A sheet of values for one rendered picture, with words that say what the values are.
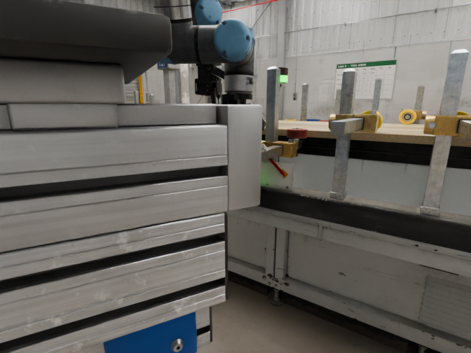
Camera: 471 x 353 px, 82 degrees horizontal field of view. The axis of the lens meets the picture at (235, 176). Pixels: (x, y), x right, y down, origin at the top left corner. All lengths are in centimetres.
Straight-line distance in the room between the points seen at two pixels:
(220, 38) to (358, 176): 77
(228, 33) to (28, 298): 52
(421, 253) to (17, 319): 95
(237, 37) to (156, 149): 42
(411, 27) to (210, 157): 813
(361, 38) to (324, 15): 118
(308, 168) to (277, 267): 53
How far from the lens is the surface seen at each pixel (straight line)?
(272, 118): 99
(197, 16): 87
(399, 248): 101
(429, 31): 828
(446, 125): 89
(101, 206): 21
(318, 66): 855
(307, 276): 143
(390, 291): 135
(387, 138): 110
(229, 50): 59
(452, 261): 102
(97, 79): 20
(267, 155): 87
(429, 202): 93
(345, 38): 849
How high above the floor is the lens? 99
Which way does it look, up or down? 14 degrees down
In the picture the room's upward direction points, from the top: straight up
